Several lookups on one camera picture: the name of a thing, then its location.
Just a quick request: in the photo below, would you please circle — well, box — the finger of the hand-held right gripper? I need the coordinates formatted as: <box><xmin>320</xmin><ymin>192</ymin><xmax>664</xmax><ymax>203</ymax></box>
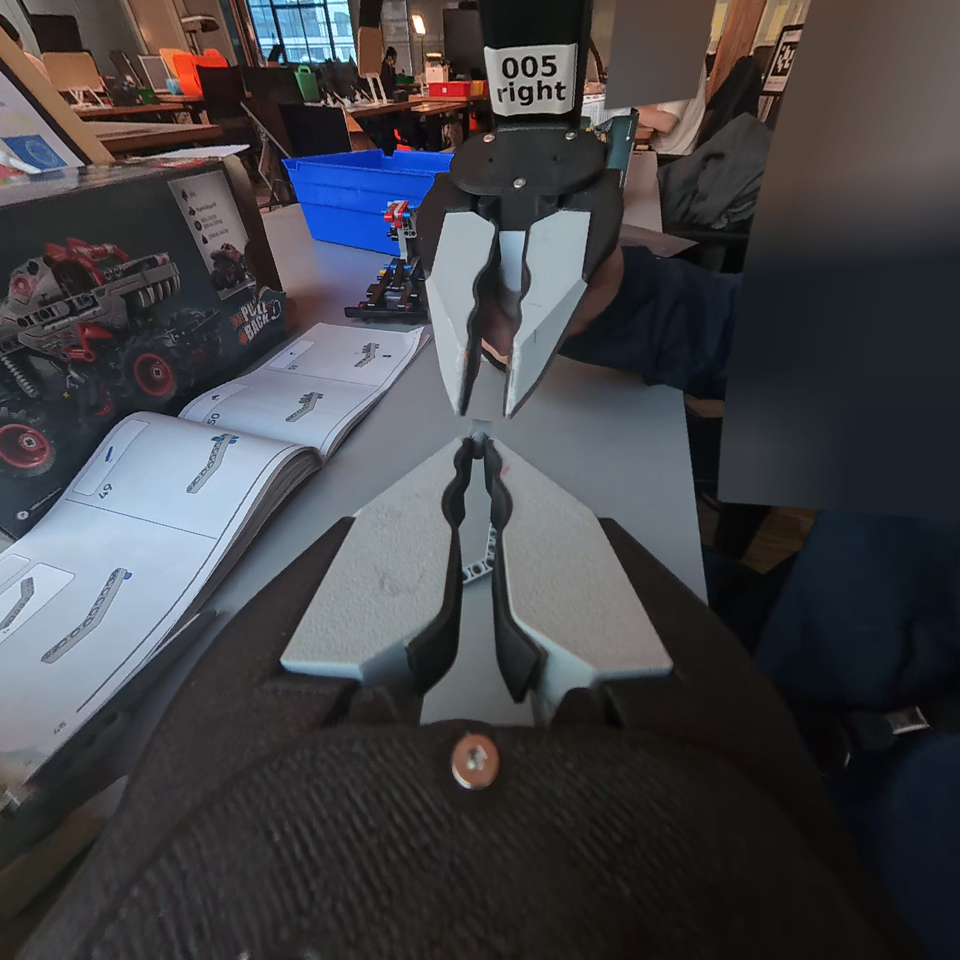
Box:
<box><xmin>425</xmin><ymin>210</ymin><xmax>502</xmax><ymax>419</ymax></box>
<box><xmin>497</xmin><ymin>212</ymin><xmax>591</xmax><ymax>420</ymax></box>

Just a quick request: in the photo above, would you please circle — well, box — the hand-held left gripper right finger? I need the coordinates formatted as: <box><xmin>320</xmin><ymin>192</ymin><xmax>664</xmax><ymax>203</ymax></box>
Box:
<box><xmin>480</xmin><ymin>437</ymin><xmax>675</xmax><ymax>706</ymax></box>

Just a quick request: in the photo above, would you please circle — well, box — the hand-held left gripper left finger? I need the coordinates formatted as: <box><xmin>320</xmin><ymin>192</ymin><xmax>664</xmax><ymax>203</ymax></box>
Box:
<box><xmin>279</xmin><ymin>437</ymin><xmax>475</xmax><ymax>697</ymax></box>

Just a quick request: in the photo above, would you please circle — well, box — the light grey lego beam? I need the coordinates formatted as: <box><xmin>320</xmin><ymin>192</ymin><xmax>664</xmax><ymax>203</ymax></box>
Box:
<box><xmin>462</xmin><ymin>523</ymin><xmax>502</xmax><ymax>590</ymax></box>

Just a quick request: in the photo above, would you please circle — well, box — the person's right forearm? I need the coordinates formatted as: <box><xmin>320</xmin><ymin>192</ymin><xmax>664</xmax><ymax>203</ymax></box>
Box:
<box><xmin>558</xmin><ymin>246</ymin><xmax>744</xmax><ymax>397</ymax></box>

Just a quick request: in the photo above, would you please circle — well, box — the partly built lego chassis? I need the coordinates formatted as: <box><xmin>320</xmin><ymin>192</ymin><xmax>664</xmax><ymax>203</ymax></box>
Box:
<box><xmin>345</xmin><ymin>198</ymin><xmax>435</xmax><ymax>324</ymax></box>

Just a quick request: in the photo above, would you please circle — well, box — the white lego instruction booklet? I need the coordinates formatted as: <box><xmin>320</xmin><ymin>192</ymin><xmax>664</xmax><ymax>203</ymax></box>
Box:
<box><xmin>0</xmin><ymin>322</ymin><xmax>435</xmax><ymax>759</ymax></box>

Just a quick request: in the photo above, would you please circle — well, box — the black monster truck lego box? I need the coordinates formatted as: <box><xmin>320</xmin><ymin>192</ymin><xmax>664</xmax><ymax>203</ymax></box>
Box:
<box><xmin>0</xmin><ymin>153</ymin><xmax>291</xmax><ymax>541</ymax></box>

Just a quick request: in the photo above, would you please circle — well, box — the person's right hand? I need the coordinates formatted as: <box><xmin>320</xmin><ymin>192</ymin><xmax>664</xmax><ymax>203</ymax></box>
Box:
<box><xmin>480</xmin><ymin>243</ymin><xmax>627</xmax><ymax>370</ymax></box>

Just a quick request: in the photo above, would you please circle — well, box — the dark teal box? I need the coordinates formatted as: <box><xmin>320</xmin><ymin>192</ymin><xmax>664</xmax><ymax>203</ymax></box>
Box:
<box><xmin>600</xmin><ymin>108</ymin><xmax>640</xmax><ymax>190</ymax></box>

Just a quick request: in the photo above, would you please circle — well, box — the black monitor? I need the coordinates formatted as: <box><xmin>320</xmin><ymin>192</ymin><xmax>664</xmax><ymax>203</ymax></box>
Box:
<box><xmin>441</xmin><ymin>7</ymin><xmax>486</xmax><ymax>78</ymax></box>

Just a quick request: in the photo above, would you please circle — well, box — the blue plastic bin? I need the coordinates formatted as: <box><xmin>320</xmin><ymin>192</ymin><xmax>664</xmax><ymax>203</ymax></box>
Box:
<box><xmin>282</xmin><ymin>148</ymin><xmax>459</xmax><ymax>256</ymax></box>

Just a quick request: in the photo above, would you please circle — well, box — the dark jacket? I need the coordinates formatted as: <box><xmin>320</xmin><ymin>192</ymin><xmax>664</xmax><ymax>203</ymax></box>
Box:
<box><xmin>658</xmin><ymin>112</ymin><xmax>774</xmax><ymax>232</ymax></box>

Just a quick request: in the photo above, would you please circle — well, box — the large window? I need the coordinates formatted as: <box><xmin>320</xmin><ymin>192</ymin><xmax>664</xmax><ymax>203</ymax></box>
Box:
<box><xmin>246</xmin><ymin>0</ymin><xmax>355</xmax><ymax>67</ymax></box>

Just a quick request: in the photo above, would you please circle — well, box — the black marker board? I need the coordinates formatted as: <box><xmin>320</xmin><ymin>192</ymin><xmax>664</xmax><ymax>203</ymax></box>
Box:
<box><xmin>763</xmin><ymin>24</ymin><xmax>805</xmax><ymax>97</ymax></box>

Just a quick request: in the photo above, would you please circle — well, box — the person's dark blue clothing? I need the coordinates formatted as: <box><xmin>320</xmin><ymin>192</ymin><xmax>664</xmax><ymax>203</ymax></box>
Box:
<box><xmin>703</xmin><ymin>508</ymin><xmax>960</xmax><ymax>960</ymax></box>

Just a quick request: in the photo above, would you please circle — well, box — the black badge reel clip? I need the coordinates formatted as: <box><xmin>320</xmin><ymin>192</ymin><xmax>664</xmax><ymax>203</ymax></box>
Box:
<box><xmin>840</xmin><ymin>703</ymin><xmax>933</xmax><ymax>755</ymax></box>

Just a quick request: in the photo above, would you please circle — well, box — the orange crate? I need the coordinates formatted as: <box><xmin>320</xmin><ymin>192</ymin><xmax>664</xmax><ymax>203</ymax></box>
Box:
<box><xmin>159</xmin><ymin>48</ymin><xmax>228</xmax><ymax>100</ymax></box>

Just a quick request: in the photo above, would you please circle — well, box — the wooden table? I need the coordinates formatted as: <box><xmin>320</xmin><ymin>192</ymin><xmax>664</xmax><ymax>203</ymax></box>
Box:
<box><xmin>73</xmin><ymin>101</ymin><xmax>228</xmax><ymax>155</ymax></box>

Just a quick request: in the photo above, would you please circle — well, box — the framed sign board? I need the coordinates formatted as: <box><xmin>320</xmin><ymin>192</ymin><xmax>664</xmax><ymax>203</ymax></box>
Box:
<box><xmin>0</xmin><ymin>30</ymin><xmax>115</xmax><ymax>183</ymax></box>

